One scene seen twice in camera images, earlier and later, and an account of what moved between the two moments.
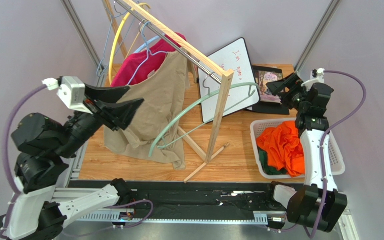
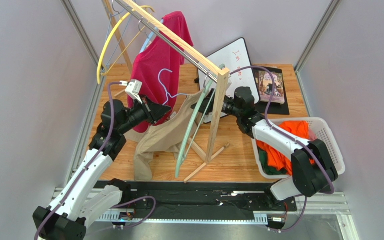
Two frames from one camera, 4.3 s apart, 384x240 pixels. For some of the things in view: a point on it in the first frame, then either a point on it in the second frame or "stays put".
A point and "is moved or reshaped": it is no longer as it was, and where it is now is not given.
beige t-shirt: [155, 131] to [173, 133]
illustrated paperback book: [266, 94] stays put
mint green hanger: [250, 84] is moved or reshaped
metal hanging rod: [220, 81] stays put
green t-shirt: [267, 168] stays put
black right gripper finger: [293, 82] to [204, 106]
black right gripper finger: [278, 88] to [208, 97]
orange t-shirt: [283, 148] stays put
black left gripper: [115, 114] to [157, 111]
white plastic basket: [337, 159] stays put
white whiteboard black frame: [234, 58] stays put
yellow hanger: [113, 36] is moved or reshaped
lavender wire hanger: [148, 53] to [167, 93]
